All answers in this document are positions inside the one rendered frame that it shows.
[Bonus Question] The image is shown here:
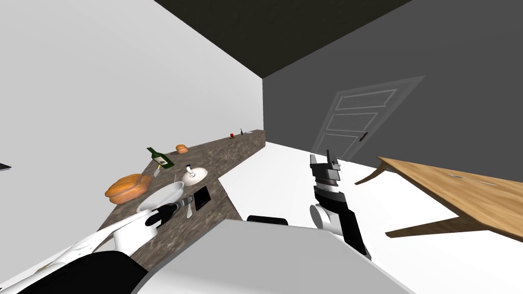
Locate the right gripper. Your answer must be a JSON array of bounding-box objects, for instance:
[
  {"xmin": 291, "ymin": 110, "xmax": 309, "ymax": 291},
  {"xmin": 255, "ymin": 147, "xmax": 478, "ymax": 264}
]
[{"xmin": 310, "ymin": 150, "xmax": 343, "ymax": 187}]

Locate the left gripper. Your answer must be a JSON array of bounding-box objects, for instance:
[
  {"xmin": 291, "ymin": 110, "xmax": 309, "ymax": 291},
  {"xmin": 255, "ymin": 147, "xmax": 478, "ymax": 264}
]
[{"xmin": 194, "ymin": 185, "xmax": 212, "ymax": 211}]

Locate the white round dish with knob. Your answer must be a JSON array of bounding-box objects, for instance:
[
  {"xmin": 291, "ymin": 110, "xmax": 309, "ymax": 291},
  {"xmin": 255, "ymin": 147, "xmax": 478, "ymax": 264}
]
[{"xmin": 181, "ymin": 164, "xmax": 209, "ymax": 187}]

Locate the white bowl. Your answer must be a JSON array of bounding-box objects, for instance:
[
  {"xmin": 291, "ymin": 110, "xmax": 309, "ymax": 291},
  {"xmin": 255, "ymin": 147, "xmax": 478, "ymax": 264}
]
[{"xmin": 136, "ymin": 181, "xmax": 186, "ymax": 214}]

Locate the green wine bottle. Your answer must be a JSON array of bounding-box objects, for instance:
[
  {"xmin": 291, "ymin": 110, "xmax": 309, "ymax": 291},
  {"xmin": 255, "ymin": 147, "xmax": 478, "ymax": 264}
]
[{"xmin": 147, "ymin": 146, "xmax": 175, "ymax": 169}]

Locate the grey panel door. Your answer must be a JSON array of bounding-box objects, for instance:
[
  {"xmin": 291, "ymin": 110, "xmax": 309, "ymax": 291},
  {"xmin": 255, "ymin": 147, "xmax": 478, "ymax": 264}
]
[{"xmin": 311, "ymin": 75, "xmax": 427, "ymax": 162}]

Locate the large orange bread loaf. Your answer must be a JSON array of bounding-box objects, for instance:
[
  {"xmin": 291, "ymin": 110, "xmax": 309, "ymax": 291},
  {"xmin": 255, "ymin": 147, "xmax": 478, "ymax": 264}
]
[{"xmin": 104, "ymin": 174, "xmax": 153, "ymax": 205}]

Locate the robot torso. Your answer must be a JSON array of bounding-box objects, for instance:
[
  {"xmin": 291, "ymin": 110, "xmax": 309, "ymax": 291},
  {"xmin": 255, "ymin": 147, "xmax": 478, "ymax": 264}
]
[{"xmin": 131, "ymin": 215, "xmax": 409, "ymax": 294}]

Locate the wooden table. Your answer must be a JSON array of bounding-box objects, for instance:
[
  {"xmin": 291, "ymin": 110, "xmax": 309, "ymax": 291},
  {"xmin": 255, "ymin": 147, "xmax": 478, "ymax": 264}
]
[{"xmin": 354, "ymin": 156, "xmax": 523, "ymax": 243}]

